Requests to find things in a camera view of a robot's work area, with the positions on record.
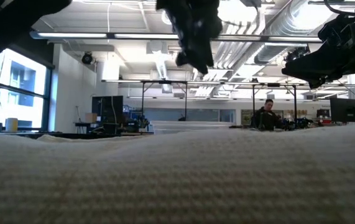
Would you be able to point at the person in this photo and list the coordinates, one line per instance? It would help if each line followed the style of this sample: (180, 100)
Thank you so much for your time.
(265, 119)

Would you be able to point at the black rail-mounted camera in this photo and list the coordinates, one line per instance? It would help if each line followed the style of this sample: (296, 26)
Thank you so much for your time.
(295, 55)

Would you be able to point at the round black ceiling camera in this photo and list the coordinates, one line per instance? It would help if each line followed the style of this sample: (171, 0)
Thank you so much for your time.
(87, 58)

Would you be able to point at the pale cylindrical container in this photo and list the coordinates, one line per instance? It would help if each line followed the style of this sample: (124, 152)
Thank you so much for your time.
(11, 125)

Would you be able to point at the white plaid kitchen cloth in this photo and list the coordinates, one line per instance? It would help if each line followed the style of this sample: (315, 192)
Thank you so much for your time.
(177, 180)

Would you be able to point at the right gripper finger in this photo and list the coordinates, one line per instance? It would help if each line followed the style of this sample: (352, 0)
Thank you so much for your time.
(326, 67)
(304, 74)

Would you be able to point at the large room window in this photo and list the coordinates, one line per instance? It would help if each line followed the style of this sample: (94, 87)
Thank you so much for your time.
(21, 102)

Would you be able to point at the small cardboard box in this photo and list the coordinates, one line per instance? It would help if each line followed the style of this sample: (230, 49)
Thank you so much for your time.
(91, 118)

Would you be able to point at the black background rig frame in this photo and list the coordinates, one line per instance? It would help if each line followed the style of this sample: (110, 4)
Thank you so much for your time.
(164, 81)

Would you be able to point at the black monitor on stand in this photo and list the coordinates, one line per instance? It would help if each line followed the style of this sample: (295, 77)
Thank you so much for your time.
(107, 107)

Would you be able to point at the black rail with light strips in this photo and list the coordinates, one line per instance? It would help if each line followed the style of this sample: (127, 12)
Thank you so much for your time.
(112, 36)

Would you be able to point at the silver ventilation duct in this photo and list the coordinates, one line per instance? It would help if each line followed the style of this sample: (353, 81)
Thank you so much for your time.
(283, 28)

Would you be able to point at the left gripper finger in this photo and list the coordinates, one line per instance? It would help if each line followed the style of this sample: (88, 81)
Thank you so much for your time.
(202, 63)
(183, 59)

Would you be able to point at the wide black monitor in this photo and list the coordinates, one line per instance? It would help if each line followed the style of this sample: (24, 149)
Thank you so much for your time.
(347, 109)

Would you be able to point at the clear plastic tupperware container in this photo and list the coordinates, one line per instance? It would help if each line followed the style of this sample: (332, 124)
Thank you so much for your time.
(192, 127)

